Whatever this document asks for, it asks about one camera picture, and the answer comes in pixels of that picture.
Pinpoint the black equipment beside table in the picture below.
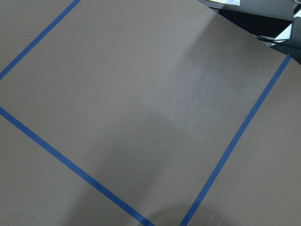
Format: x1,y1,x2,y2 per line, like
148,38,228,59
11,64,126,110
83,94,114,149
201,0,301,63

